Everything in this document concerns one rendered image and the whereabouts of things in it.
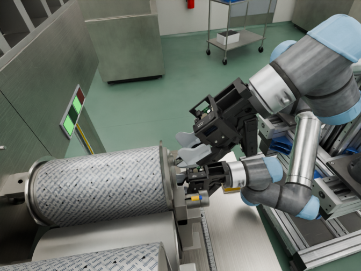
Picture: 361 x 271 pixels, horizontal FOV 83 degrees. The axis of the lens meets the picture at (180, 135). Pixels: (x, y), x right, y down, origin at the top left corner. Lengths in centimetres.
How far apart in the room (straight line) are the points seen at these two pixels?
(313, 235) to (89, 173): 147
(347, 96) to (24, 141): 67
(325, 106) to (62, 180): 49
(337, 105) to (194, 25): 472
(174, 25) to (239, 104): 467
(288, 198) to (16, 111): 75
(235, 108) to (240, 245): 52
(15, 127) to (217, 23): 482
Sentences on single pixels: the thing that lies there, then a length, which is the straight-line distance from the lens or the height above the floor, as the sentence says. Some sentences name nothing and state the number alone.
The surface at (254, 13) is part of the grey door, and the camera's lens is 539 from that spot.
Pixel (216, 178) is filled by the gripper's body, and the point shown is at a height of 112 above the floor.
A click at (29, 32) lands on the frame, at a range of 77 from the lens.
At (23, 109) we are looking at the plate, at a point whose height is 134.
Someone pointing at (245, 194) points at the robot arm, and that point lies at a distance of 72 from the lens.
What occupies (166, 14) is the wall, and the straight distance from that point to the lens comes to 492.
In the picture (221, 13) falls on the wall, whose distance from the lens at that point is 512.
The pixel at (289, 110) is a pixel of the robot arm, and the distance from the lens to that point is 89.
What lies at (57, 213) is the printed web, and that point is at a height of 126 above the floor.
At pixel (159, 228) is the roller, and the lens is 43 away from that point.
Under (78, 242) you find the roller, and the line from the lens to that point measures 47.
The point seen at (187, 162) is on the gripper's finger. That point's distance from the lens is 42.
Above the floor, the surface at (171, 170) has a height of 128.
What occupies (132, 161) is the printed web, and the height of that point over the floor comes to 131.
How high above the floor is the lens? 163
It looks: 44 degrees down
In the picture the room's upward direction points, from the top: 5 degrees counter-clockwise
